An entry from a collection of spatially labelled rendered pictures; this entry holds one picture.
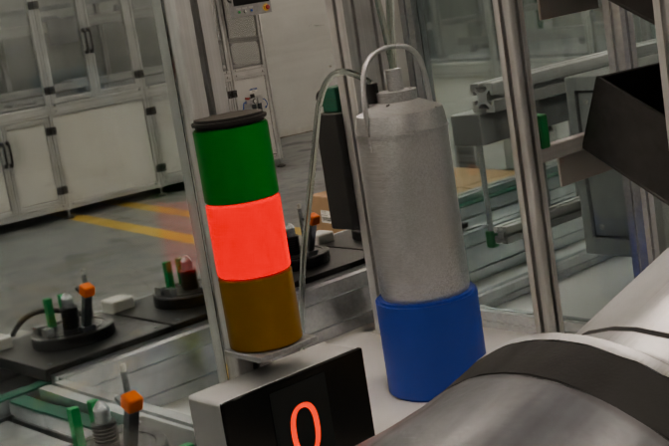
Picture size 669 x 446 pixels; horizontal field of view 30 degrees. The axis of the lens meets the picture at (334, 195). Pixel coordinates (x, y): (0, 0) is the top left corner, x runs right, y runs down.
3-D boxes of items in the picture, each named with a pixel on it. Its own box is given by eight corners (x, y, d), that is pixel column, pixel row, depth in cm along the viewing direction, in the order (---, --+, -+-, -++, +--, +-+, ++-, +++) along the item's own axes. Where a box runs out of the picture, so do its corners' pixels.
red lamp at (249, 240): (306, 263, 83) (295, 191, 83) (247, 283, 80) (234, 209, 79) (261, 258, 87) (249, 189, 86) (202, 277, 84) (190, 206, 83)
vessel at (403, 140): (490, 283, 189) (456, 34, 183) (425, 309, 180) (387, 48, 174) (425, 275, 200) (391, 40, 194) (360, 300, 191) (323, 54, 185)
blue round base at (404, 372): (511, 375, 192) (498, 282, 189) (440, 409, 182) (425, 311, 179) (438, 362, 203) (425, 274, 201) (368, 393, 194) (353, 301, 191)
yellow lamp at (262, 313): (318, 334, 84) (306, 264, 83) (260, 356, 81) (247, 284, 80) (272, 327, 88) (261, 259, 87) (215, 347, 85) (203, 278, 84)
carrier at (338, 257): (382, 262, 241) (373, 198, 239) (287, 296, 226) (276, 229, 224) (304, 254, 259) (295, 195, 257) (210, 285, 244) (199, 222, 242)
